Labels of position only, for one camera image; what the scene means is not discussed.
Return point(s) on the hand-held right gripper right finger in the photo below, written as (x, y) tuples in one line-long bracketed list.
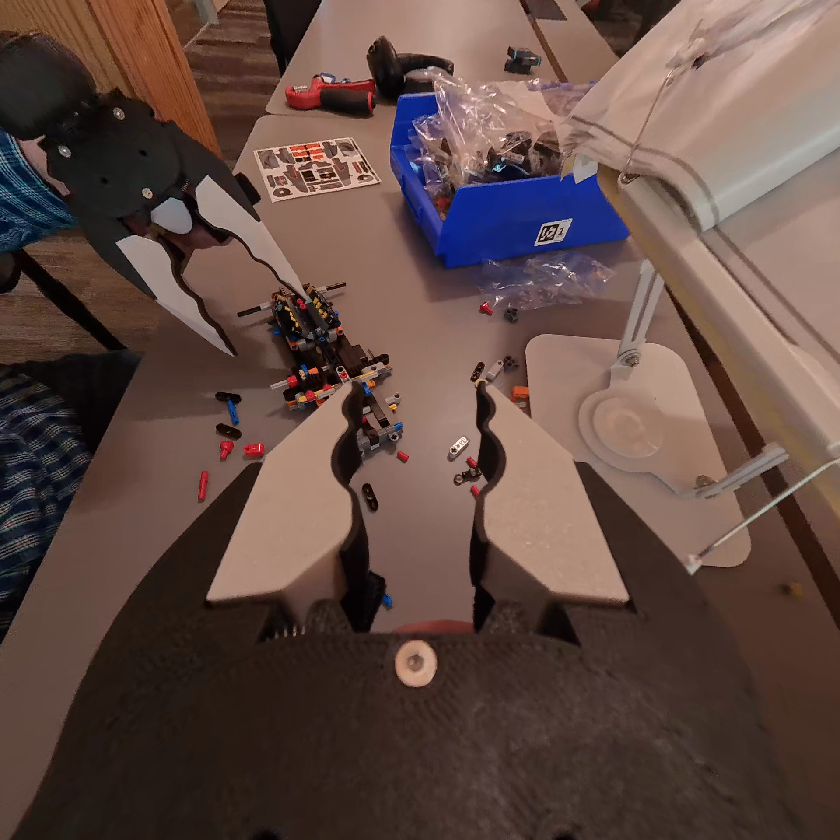
[(551, 518)]

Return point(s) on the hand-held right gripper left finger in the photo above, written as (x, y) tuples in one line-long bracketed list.
[(289, 512)]

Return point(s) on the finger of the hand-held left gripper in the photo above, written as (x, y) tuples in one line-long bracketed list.
[(164, 275), (243, 220)]

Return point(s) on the lego car chassis model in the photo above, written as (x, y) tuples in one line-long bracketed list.
[(308, 321)]

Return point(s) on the lego instruction booklet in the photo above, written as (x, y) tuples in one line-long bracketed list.
[(722, 98)]

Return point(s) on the person's left forearm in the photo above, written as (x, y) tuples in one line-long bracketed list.
[(26, 190)]

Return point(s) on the black three-hole lego liftarm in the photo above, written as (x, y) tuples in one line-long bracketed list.
[(371, 497)]

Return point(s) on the red lego axle pin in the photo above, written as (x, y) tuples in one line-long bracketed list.
[(203, 485)]

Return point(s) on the black lego connector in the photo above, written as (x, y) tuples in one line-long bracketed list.
[(466, 475)]

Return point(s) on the plastic bags of lego parts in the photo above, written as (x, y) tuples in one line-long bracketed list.
[(485, 124)]

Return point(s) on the sticker sheet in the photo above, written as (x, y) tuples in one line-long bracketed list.
[(315, 167)]

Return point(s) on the wooden door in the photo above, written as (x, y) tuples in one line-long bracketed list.
[(131, 52)]

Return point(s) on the white book stand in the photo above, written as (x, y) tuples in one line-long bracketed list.
[(564, 374)]

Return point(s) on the red and black power tool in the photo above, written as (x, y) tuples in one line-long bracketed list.
[(341, 98)]

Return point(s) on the black chair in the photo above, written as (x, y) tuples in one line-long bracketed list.
[(289, 26)]

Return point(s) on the black headset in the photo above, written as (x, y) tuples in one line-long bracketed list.
[(394, 65)]

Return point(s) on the person's plaid shirt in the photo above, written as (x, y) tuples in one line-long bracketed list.
[(33, 472)]

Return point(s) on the clear plastic bag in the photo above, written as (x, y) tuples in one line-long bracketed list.
[(544, 275)]

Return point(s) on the small tan block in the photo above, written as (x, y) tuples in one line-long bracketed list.
[(793, 589)]

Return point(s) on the labelled blue storage bin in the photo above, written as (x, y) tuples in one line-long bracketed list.
[(499, 223)]

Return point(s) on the small black blue device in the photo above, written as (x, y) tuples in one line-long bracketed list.
[(522, 60)]

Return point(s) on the black chair frame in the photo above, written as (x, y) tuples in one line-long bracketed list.
[(65, 295)]

